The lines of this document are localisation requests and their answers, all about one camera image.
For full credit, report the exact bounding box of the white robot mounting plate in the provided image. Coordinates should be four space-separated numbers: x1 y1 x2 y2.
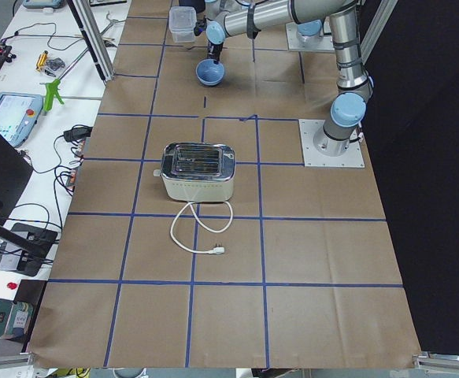
298 119 365 169

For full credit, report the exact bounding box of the green box device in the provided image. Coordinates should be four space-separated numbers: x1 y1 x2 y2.
0 298 33 339

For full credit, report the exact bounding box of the green plastic clamp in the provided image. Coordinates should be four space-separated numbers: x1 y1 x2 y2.
43 78 65 114

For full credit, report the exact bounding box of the teach pendant tablet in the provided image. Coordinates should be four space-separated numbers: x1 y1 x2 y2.
0 92 43 147

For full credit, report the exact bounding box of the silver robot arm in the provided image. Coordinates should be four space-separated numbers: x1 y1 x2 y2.
203 1 372 156

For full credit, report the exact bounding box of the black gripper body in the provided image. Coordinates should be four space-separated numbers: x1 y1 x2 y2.
207 41 224 60

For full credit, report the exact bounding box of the clear plastic container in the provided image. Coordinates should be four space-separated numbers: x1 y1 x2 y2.
168 6 197 43

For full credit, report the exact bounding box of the white toaster power cord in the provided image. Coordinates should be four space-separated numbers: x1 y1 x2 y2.
169 200 235 256

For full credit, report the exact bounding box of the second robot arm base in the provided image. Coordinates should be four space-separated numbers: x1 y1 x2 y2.
296 20 324 43

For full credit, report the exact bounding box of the blue bowl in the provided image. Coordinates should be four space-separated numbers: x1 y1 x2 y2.
195 59 225 87

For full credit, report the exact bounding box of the yellow tool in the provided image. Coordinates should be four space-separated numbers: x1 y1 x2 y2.
35 50 48 72

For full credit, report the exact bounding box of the monitor stand base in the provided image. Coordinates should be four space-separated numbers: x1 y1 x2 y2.
0 223 58 276

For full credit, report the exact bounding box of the aluminium frame post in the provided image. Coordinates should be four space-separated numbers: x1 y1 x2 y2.
67 0 114 83

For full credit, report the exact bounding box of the white toaster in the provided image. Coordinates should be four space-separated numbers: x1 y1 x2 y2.
154 143 235 202

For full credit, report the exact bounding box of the black power adapter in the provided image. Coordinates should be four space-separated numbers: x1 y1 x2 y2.
63 125 93 142

